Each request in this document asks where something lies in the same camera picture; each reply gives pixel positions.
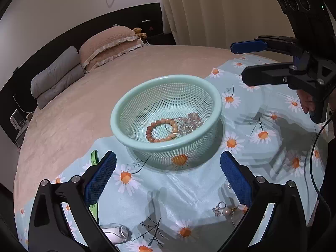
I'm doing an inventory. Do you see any green strap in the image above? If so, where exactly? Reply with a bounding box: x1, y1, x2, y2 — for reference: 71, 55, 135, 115
90, 150, 99, 222

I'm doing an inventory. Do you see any person's right hand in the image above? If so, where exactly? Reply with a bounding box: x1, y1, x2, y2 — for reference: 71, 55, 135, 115
297, 89, 317, 114

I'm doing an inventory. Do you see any mint green mesh basket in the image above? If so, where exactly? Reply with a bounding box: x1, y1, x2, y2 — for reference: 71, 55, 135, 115
110, 75, 223, 167

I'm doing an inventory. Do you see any brown teddy bear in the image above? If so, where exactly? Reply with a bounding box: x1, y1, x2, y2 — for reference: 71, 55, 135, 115
132, 28, 147, 41

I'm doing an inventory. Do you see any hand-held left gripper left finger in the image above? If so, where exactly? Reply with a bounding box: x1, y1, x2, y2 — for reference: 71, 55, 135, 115
28, 151, 117, 252

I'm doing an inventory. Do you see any beige bed blanket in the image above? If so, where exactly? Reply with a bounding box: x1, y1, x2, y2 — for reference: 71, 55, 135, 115
13, 45, 279, 210

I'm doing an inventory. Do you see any beige frilled pillow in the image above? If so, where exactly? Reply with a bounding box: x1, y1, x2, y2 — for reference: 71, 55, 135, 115
79, 26, 139, 58
80, 39, 144, 72

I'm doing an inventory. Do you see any orange bead bracelet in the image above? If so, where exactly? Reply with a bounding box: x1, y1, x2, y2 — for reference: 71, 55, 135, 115
146, 119, 179, 143

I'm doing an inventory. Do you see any white and clear small bottle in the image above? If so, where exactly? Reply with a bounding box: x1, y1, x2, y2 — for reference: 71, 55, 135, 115
101, 223, 130, 244

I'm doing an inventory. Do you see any grey pillow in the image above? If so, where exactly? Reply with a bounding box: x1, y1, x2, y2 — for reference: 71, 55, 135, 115
31, 45, 80, 99
35, 64, 86, 109

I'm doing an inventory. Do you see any light blue daisy cloth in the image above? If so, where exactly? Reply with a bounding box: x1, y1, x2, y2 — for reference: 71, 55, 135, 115
14, 54, 328, 252

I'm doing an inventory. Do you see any pearl and ring jewellery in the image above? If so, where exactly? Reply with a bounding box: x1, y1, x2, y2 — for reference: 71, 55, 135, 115
231, 205, 248, 226

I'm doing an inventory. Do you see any clear crystal bead bracelet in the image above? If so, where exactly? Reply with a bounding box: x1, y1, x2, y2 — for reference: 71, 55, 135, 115
175, 117, 204, 137

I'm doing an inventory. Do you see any cream curtain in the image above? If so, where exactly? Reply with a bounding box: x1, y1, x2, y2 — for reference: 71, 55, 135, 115
156, 0, 297, 66

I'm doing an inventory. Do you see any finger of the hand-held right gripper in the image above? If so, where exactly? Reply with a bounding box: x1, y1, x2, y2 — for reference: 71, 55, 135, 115
230, 36, 298, 55
241, 62, 292, 86

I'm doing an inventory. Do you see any white bedside device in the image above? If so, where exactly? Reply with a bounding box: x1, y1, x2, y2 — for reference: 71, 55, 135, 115
10, 109, 33, 130

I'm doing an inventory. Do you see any black headboard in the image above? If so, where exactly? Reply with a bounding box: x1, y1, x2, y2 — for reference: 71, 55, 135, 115
0, 3, 176, 142

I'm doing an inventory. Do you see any black cable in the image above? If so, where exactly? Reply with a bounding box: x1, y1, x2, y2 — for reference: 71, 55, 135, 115
310, 115, 336, 200

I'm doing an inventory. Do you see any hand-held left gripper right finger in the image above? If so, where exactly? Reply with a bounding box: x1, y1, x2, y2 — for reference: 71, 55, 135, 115
219, 151, 308, 252

